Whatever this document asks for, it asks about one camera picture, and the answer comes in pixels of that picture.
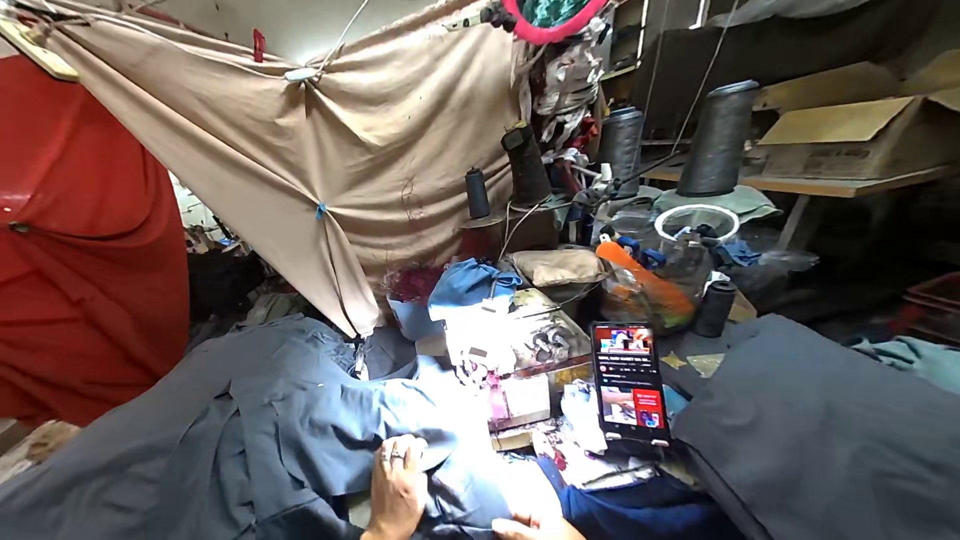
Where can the person's right thumb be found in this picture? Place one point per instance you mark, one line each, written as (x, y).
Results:
(511, 529)

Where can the grey ribbed thread cone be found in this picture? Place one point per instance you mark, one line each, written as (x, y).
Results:
(622, 146)

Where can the maroon thread heap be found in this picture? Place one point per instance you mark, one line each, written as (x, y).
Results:
(414, 283)

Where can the red plastic crate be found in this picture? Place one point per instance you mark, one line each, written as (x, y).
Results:
(934, 309)

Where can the person's right hand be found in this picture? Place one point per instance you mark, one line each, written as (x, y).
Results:
(546, 529)

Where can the person's right fingers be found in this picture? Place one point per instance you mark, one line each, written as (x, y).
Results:
(528, 517)

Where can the light blue plastic container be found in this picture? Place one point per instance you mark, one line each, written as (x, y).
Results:
(412, 319)

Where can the sewing machine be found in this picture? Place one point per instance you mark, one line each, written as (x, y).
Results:
(547, 345)

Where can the cardboard box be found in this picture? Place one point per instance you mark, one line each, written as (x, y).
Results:
(840, 154)

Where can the orange fabric bundle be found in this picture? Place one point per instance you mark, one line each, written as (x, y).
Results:
(649, 288)

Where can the person's left fingers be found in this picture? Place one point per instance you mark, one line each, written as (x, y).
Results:
(401, 452)

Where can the small black thread spool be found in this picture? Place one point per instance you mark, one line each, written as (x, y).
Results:
(715, 309)

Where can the small blue clip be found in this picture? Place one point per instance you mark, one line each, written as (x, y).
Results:
(321, 211)

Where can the red curtain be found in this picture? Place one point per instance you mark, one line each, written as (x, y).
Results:
(82, 262)

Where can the transparent container, white rim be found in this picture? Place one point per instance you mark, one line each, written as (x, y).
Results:
(687, 259)

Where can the smartphone with black frame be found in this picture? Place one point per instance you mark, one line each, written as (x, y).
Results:
(628, 382)

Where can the red clothespin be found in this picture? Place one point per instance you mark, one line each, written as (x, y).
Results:
(259, 46)

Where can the large grey fabric piece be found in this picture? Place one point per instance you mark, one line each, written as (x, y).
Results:
(825, 435)

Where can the bundle of hanging fabric strips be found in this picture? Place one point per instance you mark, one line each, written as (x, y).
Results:
(568, 82)

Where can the pile of white fabric scraps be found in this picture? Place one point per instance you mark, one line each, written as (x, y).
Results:
(581, 446)

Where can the beige curtain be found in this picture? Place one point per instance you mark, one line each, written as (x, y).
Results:
(390, 127)

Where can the navy blue fabric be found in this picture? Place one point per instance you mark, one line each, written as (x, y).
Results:
(637, 514)

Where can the dark grey fabric garment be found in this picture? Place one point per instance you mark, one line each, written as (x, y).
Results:
(247, 442)

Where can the beige fabric cushion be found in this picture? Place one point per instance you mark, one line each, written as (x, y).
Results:
(559, 267)

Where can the small dark thread spool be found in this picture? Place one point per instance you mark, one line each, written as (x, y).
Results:
(477, 195)

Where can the teal cloth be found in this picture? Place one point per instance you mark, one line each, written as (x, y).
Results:
(915, 356)

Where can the black thread cone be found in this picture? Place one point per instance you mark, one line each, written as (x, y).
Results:
(527, 169)

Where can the blue cloth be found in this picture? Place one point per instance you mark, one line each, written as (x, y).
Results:
(469, 288)

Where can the person's left hand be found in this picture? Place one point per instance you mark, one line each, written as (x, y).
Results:
(396, 495)

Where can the large grey thread cone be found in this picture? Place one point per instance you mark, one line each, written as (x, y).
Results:
(716, 142)

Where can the pale green cloth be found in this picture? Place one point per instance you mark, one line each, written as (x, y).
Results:
(754, 202)

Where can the wooden table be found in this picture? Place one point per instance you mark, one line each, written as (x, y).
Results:
(825, 183)

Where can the cream wooden bar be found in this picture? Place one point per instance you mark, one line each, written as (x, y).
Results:
(41, 56)

